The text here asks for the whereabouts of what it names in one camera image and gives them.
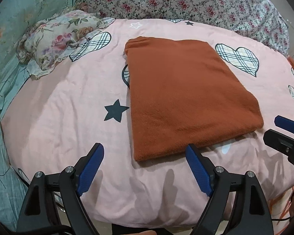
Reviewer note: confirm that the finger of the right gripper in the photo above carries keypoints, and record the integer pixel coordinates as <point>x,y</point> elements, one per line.
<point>280,143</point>
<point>284,123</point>

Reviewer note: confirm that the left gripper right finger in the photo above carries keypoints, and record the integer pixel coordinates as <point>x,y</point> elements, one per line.
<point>250,213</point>

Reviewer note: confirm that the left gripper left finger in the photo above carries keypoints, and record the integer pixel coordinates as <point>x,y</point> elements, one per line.
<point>39,214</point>

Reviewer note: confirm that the rust orange knit sweater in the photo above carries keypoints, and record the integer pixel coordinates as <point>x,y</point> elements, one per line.
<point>182,92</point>

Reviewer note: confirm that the pink heart-print bed sheet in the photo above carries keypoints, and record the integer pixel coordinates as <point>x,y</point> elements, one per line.
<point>55,120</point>

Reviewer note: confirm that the white red floral quilt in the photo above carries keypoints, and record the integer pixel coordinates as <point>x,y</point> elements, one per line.
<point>255,19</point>

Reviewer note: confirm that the cream rose floral pillow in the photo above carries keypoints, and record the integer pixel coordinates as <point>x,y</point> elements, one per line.
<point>50,41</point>

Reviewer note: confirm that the teal floral bedding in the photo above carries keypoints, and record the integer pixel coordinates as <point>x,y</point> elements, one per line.
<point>15,17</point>

